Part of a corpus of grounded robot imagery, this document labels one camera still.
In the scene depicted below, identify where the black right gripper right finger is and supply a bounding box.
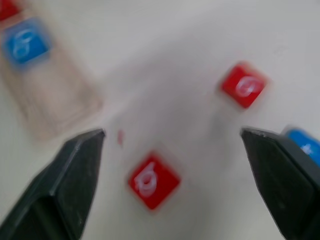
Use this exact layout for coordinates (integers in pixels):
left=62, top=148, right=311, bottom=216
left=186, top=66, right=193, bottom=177
left=240, top=127, right=320, bottom=240

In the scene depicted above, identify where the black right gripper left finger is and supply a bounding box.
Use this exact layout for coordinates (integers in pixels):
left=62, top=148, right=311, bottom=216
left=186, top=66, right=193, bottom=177
left=0, top=128, right=106, bottom=240

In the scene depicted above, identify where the blue letter block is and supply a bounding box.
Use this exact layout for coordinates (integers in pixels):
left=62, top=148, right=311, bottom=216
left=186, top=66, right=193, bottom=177
left=1, top=16, right=54, bottom=68
left=281, top=126, right=320, bottom=169

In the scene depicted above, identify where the red letter block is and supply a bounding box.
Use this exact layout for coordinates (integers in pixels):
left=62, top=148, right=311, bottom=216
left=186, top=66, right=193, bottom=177
left=218, top=61, right=270, bottom=110
left=0, top=0, right=23, bottom=23
left=126, top=151, right=182, bottom=212

